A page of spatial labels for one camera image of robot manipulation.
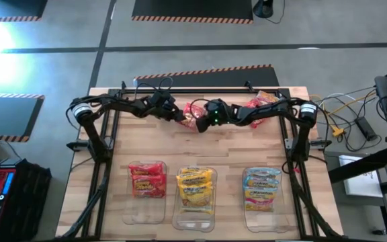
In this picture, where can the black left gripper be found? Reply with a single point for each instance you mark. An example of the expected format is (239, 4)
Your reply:
(165, 104)

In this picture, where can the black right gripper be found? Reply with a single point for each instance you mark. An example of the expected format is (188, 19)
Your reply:
(222, 114)

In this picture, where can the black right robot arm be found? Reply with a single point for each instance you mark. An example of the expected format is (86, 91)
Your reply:
(274, 107)

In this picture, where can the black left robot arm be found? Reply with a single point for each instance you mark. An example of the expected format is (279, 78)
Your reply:
(126, 106)

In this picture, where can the black hazard-striped floor mat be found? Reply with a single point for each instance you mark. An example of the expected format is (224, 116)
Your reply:
(210, 79)
(5, 116)
(8, 7)
(193, 8)

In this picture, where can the clear plastic bin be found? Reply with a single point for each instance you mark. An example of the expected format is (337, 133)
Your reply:
(195, 223)
(265, 222)
(143, 211)

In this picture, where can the black round stand base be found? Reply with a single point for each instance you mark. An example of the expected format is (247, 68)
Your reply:
(263, 8)

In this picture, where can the black power brick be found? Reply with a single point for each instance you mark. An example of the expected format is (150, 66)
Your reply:
(365, 128)

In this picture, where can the black diagonal beam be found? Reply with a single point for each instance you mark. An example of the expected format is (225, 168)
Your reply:
(365, 166)

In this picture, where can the white sheet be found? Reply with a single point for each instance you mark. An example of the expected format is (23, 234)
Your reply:
(361, 181)

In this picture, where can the small black floor object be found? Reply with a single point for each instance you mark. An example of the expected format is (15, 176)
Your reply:
(378, 232)

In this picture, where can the black aluminium table frame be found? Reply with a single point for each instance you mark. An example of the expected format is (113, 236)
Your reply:
(213, 90)

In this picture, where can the black frame camera post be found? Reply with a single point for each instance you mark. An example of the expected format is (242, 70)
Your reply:
(248, 84)
(123, 85)

